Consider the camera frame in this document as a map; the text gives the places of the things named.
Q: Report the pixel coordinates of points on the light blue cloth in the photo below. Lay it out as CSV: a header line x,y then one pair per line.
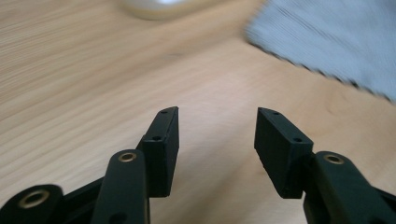
x,y
330,40

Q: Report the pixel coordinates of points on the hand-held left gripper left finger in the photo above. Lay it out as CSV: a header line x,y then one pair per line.
x,y
162,149

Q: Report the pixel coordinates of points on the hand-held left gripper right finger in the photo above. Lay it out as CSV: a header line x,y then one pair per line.
x,y
280,149

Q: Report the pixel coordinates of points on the white round object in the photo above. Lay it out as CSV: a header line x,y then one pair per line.
x,y
155,7

